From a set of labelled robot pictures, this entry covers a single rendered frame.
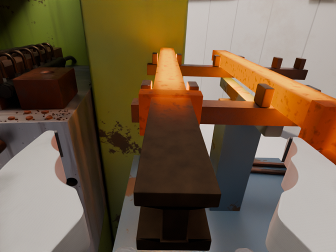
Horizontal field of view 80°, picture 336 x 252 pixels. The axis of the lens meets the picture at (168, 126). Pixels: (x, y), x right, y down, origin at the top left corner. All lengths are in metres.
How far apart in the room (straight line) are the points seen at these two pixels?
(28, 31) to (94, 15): 0.46
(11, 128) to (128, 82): 0.29
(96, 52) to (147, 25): 0.15
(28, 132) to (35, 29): 0.59
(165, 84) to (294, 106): 0.11
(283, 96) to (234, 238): 0.27
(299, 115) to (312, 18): 2.18
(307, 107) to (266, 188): 0.35
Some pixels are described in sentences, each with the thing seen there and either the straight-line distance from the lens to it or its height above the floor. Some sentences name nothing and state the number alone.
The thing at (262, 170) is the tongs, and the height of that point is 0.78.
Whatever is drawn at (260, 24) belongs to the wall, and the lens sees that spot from 2.56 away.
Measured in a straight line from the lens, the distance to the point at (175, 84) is 0.19.
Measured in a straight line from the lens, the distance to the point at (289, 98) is 0.21.
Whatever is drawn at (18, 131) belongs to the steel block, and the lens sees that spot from 0.47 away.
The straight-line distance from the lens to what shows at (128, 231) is 0.40.
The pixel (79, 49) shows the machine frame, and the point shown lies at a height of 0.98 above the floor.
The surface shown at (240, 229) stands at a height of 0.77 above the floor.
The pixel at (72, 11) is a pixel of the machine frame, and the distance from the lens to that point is 0.94.
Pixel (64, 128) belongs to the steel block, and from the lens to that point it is 0.44.
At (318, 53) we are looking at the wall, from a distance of 2.34.
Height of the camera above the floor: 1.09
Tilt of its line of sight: 27 degrees down
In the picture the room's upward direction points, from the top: 2 degrees clockwise
